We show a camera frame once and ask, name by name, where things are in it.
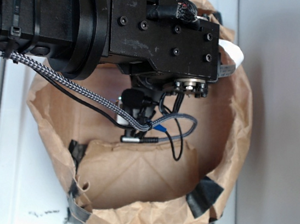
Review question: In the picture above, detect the brown paper bag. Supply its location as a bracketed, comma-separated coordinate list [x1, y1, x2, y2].
[10, 0, 269, 224]

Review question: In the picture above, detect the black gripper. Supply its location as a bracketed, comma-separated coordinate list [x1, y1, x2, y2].
[92, 0, 244, 97]

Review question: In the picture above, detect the thin black cable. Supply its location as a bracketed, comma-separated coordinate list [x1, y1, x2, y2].
[27, 71, 192, 163]

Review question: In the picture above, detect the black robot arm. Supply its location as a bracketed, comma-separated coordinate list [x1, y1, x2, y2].
[0, 0, 244, 97]

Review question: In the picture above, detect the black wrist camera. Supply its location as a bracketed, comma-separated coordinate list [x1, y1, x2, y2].
[121, 88, 156, 125]

